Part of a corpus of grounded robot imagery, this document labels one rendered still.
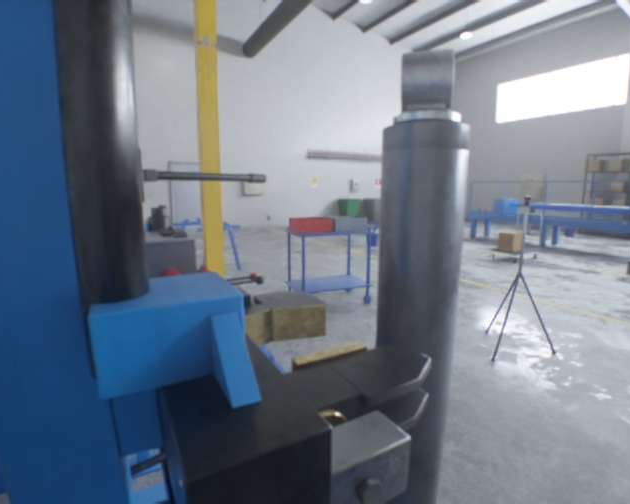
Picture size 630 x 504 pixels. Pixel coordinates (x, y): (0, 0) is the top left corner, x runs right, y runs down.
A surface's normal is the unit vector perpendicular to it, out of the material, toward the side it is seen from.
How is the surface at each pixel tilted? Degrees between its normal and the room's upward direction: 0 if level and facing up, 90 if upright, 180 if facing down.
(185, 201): 90
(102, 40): 90
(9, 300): 90
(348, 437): 0
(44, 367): 90
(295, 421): 0
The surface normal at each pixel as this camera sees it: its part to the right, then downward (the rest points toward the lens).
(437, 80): -0.27, 0.40
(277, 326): 0.25, 0.18
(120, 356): 0.49, 0.15
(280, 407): 0.00, -0.98
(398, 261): -0.69, 0.13
